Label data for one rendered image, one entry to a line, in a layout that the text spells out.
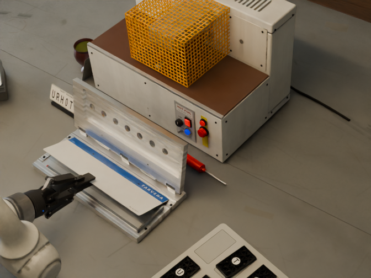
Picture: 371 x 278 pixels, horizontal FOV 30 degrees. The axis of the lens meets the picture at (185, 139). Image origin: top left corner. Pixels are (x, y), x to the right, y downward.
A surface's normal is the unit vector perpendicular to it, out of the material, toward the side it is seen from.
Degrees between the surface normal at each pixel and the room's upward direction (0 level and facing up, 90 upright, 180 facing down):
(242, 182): 0
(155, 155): 79
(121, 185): 22
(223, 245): 0
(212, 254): 0
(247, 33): 90
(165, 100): 90
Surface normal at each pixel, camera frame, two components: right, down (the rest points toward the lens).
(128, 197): 0.18, -0.85
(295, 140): -0.06, -0.68
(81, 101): -0.65, 0.43
